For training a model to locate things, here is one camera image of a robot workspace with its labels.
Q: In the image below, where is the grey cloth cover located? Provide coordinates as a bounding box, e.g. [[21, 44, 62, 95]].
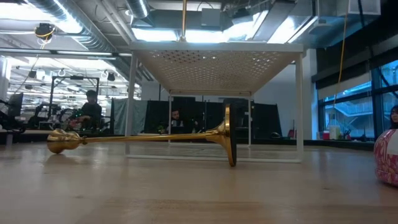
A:
[[111, 98, 147, 136]]

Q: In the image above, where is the black ceiling device yellow cable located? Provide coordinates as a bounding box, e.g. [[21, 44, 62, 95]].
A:
[[34, 23, 57, 41]]

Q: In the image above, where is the long ceiling strip light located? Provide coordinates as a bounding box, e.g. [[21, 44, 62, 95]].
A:
[[0, 48, 133, 58]]

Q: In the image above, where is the black partition wall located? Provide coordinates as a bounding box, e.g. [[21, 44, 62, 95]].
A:
[[147, 95, 282, 140]]

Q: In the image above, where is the grey ceiling box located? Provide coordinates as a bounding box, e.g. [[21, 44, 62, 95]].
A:
[[201, 7, 222, 27]]

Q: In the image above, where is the clear plastic bottle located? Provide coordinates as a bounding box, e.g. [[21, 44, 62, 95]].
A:
[[329, 119, 341, 141]]

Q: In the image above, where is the white perforated shelf riser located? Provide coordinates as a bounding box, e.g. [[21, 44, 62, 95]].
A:
[[125, 42, 305, 164]]

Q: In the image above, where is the round silver air duct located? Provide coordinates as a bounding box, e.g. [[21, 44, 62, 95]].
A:
[[126, 0, 150, 19]]

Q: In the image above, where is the yellow hanging cable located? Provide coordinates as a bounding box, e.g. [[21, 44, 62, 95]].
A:
[[333, 0, 349, 108]]

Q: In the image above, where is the pink floral candle tin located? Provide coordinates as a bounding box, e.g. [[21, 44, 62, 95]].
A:
[[373, 129, 398, 187]]

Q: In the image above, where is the corrugated silver ceiling duct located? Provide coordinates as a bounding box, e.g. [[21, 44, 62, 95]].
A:
[[27, 0, 113, 53]]

